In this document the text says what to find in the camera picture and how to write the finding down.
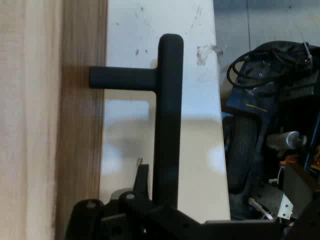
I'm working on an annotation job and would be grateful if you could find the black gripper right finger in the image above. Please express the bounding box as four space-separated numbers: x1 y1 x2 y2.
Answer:
283 164 320 240

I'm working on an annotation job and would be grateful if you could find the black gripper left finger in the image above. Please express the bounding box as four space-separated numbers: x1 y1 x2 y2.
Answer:
64 163 208 240

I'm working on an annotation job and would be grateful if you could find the black drawer handle bar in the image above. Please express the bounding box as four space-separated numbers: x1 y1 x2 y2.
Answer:
89 33 185 211

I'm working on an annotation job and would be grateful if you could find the silver metal cylinder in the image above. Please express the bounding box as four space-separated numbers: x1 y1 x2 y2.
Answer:
266 130 308 151

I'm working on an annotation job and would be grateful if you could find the black rubber wheel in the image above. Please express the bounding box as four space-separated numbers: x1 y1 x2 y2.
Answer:
224 115 261 194

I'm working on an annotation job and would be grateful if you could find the blue and black machine base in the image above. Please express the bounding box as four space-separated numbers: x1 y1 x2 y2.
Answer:
221 40 320 221

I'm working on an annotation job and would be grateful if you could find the white zip tie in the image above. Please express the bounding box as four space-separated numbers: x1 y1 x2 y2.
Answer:
294 22 314 65

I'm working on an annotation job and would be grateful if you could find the white metal bracket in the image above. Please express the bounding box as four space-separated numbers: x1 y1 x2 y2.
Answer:
275 194 294 219

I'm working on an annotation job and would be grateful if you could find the black coiled cable bundle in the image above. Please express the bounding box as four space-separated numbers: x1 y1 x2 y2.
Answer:
226 40 314 89

